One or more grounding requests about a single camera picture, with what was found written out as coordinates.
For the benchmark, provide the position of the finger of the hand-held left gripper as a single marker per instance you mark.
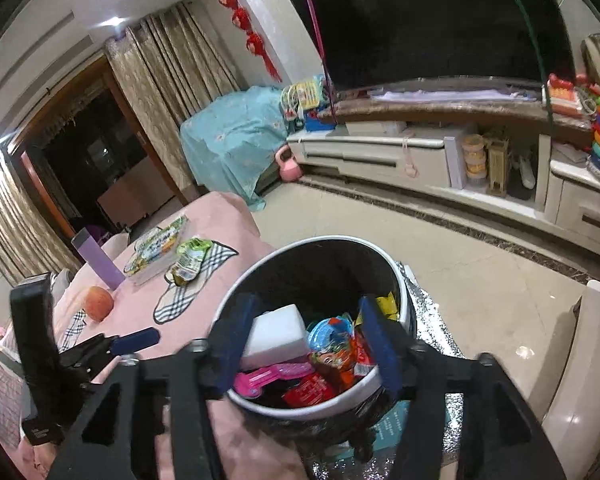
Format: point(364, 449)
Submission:
point(87, 352)
point(135, 340)

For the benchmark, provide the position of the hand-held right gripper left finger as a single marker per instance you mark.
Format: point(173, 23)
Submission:
point(235, 340)

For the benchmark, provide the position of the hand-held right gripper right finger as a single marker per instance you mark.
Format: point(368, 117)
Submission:
point(377, 345)

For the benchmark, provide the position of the yellow snack packet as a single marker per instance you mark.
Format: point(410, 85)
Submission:
point(387, 306)

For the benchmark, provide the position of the white red milk carton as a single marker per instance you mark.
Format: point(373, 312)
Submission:
point(275, 332)

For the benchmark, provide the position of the orange blue snack packet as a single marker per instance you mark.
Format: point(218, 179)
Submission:
point(332, 340)

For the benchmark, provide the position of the pink plastic scoop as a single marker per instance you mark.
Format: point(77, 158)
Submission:
point(267, 376)

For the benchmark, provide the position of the red snack packet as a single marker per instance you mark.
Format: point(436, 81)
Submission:
point(307, 391)

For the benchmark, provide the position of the white round bin black bag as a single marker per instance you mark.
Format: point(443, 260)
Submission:
point(325, 247)

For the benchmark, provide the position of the peach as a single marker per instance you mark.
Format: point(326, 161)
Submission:
point(98, 303)

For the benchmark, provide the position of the pink striped pillow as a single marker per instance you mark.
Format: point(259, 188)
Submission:
point(2, 385)

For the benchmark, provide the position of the silver foil mat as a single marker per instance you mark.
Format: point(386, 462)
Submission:
point(437, 330)

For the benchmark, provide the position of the teal box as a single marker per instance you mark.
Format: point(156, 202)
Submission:
point(395, 422)

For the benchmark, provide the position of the purple bottle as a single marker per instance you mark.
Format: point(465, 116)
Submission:
point(99, 260)

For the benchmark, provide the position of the green picture book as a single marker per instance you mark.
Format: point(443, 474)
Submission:
point(155, 251)

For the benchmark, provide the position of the green snack packet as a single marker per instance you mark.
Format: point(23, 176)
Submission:
point(190, 260)

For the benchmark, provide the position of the beige patterned curtain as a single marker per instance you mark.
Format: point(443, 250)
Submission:
point(25, 225)
point(170, 90)

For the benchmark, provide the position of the pink cabinet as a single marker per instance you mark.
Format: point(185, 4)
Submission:
point(135, 195)

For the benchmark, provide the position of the pink kettlebell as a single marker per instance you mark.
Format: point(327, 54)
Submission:
point(290, 164)

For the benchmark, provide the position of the white television cabinet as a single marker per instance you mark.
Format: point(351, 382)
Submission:
point(370, 152)

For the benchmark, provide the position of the yellow lidded jar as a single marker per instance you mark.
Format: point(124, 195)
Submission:
point(472, 144)
point(475, 175)
point(474, 161)

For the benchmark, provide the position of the white board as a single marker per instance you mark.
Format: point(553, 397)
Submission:
point(455, 162)

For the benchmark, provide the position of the wooden glass sliding door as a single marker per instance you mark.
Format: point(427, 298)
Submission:
point(35, 140)

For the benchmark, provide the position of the cream chair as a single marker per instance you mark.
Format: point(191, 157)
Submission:
point(580, 375)

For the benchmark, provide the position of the teal cloth cover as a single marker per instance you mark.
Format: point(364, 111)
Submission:
point(230, 135)

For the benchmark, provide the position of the white round toy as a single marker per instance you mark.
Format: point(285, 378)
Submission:
point(289, 102)

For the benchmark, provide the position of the yellow green toy phone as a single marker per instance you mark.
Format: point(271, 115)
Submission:
point(310, 91)

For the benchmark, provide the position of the white cloth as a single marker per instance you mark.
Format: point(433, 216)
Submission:
point(450, 95)

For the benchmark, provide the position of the red toy phone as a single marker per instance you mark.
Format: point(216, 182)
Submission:
point(564, 94)

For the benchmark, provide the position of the black television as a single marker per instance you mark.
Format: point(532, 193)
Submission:
point(430, 25)

